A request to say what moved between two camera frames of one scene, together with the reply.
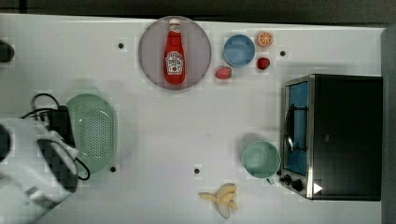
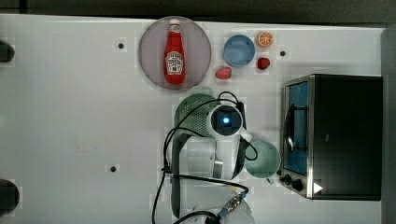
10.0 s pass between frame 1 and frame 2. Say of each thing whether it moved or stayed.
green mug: stayed
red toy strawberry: stayed
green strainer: moved
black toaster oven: stayed
